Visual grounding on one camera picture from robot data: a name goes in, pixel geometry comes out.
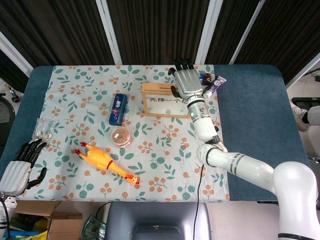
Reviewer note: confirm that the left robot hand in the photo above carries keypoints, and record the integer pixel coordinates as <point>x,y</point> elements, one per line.
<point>12,176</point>

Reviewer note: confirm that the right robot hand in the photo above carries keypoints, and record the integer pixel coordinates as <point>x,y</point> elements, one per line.
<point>187,82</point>

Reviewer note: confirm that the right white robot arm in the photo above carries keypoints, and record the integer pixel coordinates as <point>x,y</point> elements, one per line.
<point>202,120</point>

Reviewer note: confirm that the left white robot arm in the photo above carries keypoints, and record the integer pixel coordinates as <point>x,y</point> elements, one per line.
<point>7,198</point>

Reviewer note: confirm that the clear bag of coins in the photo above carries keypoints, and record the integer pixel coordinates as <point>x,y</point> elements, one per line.
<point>42,132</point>

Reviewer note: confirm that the small cola bottle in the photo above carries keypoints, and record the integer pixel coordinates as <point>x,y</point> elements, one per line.
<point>207,78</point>

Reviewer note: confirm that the purple toothpaste tube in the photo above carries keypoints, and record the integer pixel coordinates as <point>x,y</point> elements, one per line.
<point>216,85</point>

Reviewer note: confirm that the yellow plastic bag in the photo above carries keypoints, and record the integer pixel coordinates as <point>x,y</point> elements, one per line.
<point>40,225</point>

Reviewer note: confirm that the dark slatted partition panel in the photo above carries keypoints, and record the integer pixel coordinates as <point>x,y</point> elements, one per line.
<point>10,72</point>
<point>160,30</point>
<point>287,32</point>
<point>62,30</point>
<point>230,25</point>

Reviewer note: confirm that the black mesh office chair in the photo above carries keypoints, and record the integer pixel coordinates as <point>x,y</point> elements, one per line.
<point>6,112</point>

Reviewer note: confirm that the brown cardboard box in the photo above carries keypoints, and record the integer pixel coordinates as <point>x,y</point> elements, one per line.
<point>62,225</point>

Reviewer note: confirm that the dark blue patterned box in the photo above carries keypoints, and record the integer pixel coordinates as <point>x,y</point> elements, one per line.
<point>118,108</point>

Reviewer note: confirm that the clear jar brown contents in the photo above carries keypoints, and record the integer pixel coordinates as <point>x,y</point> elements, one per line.
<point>121,137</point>

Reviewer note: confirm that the yellow rubber chicken toy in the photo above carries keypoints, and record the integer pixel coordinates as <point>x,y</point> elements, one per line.
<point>98,158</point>

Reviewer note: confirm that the green patterned package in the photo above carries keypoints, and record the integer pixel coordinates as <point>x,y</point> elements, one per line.
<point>93,228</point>

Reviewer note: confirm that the floral leaf print tablecloth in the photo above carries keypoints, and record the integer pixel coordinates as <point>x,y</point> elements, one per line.
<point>82,105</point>

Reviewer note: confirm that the white sneaker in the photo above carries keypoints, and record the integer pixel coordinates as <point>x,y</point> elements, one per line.
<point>297,113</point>

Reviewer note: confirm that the black flat device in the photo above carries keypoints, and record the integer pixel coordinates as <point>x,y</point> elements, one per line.
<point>305,101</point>

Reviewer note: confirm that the white trouser leg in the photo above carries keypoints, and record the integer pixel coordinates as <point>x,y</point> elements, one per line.
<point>314,115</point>

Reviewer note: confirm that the grey robot torso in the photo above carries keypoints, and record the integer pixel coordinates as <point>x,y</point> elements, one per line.
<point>157,217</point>

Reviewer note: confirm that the black table control panel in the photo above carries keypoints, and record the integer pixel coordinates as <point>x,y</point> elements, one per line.
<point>265,201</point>

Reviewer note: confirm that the wooden frame money box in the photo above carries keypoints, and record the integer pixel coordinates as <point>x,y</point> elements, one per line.
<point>160,105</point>

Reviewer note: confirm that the white partition frame post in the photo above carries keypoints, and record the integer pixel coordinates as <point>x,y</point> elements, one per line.
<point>107,27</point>
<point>303,70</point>
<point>208,30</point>
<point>247,32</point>
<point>15,53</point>

